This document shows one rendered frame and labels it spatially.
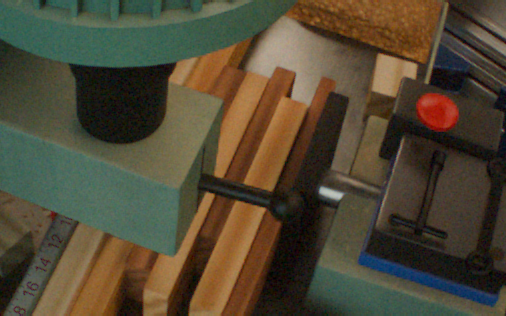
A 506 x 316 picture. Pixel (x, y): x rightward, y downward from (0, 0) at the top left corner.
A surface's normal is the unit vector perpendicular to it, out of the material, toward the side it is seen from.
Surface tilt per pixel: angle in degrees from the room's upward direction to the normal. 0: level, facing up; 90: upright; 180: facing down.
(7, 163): 90
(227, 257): 0
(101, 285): 0
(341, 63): 0
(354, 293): 90
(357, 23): 73
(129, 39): 90
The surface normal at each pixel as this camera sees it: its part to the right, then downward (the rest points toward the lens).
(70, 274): 0.11, -0.62
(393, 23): 0.00, 0.00
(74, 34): -0.13, 0.77
